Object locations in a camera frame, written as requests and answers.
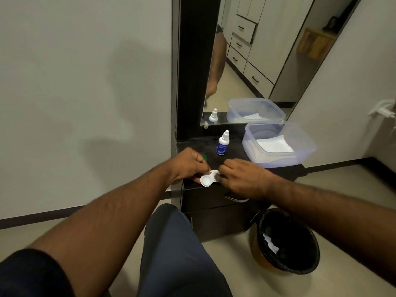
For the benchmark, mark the person's right hand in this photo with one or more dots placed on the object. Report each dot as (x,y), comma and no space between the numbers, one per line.
(244,177)

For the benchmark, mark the person's left hand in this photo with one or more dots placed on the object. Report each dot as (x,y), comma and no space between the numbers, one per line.
(185,163)

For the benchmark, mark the person's left fingers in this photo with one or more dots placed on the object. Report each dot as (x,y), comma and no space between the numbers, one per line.
(201,170)

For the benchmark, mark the person's right fingers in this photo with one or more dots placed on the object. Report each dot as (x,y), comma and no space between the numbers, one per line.
(227,173)

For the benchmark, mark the white contact lens case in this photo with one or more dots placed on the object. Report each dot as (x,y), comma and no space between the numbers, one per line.
(209,178)

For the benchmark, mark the person's left forearm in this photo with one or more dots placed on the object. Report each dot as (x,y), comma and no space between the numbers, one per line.
(102,219)

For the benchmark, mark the person's right forearm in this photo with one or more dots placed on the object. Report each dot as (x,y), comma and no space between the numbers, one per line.
(334,222)

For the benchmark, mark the black dressing cabinet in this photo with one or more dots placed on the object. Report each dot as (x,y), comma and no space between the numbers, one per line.
(216,197)

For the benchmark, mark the white blue solution bottle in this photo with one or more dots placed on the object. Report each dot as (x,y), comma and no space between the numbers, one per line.
(222,143)

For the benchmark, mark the white tissue paper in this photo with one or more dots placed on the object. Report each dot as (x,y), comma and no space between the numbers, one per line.
(275,145)

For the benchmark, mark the clear plastic container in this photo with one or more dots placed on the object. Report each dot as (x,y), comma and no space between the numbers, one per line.
(278,145)

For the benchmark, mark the crumpled white paper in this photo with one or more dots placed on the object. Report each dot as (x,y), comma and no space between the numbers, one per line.
(270,242)

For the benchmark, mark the person's leg in blue trousers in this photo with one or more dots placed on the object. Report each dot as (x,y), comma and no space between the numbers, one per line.
(179,256)

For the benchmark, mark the bin with black liner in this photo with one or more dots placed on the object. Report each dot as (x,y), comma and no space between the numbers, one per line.
(286,241)

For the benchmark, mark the wall mirror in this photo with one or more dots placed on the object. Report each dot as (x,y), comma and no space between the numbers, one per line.
(263,58)

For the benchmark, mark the white wall charger plug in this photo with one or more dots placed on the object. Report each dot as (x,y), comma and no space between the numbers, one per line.
(383,109)

